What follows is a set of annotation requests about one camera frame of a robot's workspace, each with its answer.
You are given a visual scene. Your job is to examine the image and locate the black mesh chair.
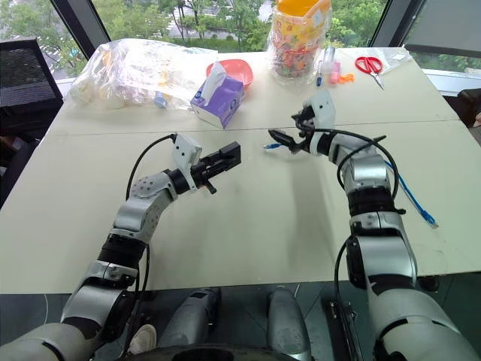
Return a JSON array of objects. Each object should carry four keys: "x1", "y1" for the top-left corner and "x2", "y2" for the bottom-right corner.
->
[{"x1": 0, "y1": 36, "x2": 65, "y2": 114}]

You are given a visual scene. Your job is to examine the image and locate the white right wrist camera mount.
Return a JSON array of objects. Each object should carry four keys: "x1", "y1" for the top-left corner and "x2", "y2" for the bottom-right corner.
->
[{"x1": 302, "y1": 89, "x2": 336, "y2": 131}]

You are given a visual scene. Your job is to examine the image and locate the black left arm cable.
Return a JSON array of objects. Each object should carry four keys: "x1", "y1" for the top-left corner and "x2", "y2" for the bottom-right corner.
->
[{"x1": 122, "y1": 132, "x2": 178, "y2": 356}]

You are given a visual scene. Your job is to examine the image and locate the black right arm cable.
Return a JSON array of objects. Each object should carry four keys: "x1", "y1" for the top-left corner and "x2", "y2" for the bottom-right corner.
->
[{"x1": 311, "y1": 127, "x2": 407, "y2": 361}]

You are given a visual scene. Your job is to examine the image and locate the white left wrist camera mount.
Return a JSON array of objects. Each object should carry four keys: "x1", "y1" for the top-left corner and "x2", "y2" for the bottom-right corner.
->
[{"x1": 171, "y1": 133, "x2": 203, "y2": 192}]

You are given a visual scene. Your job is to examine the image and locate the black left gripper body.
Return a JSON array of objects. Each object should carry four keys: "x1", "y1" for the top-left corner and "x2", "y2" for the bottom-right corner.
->
[{"x1": 189, "y1": 150, "x2": 218, "y2": 196}]

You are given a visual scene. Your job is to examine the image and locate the black window pillar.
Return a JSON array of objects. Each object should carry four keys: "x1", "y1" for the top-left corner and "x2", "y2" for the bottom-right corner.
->
[
  {"x1": 50, "y1": 0, "x2": 113, "y2": 63},
  {"x1": 369, "y1": 0, "x2": 406, "y2": 49}
]

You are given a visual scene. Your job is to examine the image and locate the red scissors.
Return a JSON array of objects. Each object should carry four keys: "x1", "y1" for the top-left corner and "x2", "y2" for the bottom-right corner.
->
[{"x1": 354, "y1": 56, "x2": 386, "y2": 91}]

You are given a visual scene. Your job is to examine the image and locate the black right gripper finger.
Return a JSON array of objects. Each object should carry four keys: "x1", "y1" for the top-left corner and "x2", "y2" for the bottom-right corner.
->
[
  {"x1": 291, "y1": 106, "x2": 314, "y2": 129},
  {"x1": 268, "y1": 129, "x2": 302, "y2": 154}
]

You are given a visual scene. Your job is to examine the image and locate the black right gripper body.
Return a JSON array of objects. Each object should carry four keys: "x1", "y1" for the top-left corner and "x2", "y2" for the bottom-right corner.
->
[{"x1": 299, "y1": 114, "x2": 321, "y2": 154}]

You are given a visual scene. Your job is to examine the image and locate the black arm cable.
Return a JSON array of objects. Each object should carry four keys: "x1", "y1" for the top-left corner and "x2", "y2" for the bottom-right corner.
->
[
  {"x1": 311, "y1": 127, "x2": 407, "y2": 361},
  {"x1": 122, "y1": 132, "x2": 178, "y2": 356}
]

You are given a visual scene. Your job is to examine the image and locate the bagged colourful toy jar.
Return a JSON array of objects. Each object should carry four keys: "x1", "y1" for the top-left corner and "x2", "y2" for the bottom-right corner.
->
[{"x1": 268, "y1": 0, "x2": 332, "y2": 90}]

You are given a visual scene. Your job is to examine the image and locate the red plastic bowl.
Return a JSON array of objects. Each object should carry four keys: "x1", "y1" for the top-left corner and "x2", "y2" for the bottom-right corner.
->
[{"x1": 205, "y1": 59, "x2": 254, "y2": 89}]

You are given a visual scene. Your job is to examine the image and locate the small clear plastic bag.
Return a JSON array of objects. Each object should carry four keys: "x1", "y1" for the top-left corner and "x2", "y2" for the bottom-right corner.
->
[{"x1": 377, "y1": 46, "x2": 415, "y2": 75}]

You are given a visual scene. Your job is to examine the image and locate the black metal floor bracket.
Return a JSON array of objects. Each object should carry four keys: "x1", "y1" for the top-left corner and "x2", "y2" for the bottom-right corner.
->
[{"x1": 328, "y1": 299, "x2": 364, "y2": 361}]

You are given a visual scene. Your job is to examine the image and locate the blue Ethernet cable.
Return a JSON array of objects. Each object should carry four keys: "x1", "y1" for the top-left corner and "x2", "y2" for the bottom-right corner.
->
[{"x1": 262, "y1": 142, "x2": 440, "y2": 230}]

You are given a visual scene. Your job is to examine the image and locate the purple tissue box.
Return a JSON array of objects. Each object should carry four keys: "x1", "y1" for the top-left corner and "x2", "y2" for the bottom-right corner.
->
[{"x1": 189, "y1": 61, "x2": 246, "y2": 130}]

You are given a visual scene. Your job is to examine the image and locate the clear plastic bag with items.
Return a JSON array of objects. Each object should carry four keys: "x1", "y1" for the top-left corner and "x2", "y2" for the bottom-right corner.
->
[{"x1": 70, "y1": 37, "x2": 219, "y2": 113}]

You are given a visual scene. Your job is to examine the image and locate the white shoe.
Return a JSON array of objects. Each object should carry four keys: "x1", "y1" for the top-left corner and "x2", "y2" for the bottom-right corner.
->
[{"x1": 129, "y1": 323, "x2": 158, "y2": 356}]

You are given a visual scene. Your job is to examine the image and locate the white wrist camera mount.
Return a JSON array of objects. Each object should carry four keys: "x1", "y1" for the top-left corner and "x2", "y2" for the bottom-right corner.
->
[
  {"x1": 171, "y1": 133, "x2": 203, "y2": 192},
  {"x1": 302, "y1": 89, "x2": 336, "y2": 131}
]

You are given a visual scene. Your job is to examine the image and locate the grey roller blind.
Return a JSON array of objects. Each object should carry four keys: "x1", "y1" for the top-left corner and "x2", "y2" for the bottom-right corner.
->
[{"x1": 403, "y1": 0, "x2": 481, "y2": 58}]

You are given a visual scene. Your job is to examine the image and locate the dark brown chair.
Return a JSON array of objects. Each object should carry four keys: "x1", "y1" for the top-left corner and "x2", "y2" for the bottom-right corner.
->
[{"x1": 455, "y1": 89, "x2": 481, "y2": 129}]

